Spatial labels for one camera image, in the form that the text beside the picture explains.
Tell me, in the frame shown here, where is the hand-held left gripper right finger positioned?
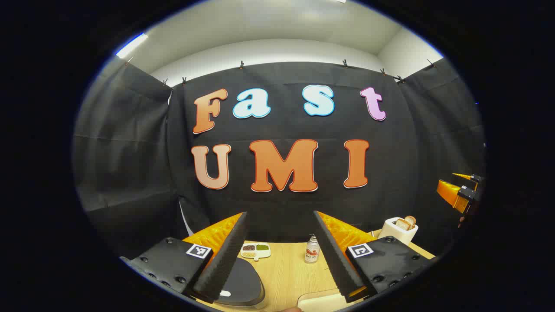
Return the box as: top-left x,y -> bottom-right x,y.
313,211 -> 436,304

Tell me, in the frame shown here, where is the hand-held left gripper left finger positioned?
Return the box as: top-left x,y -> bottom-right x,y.
121,211 -> 250,304

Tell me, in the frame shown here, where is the black rice cooker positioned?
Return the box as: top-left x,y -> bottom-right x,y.
216,259 -> 266,309

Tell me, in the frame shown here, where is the clear plastic drink bottle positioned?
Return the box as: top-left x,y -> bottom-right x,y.
305,235 -> 321,264

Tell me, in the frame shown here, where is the white divided bean dish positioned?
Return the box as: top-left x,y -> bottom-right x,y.
240,242 -> 271,261

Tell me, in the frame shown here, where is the white toaster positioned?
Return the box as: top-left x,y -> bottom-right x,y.
378,216 -> 419,246

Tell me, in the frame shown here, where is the ceiling light panel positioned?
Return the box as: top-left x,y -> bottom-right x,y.
116,33 -> 149,59

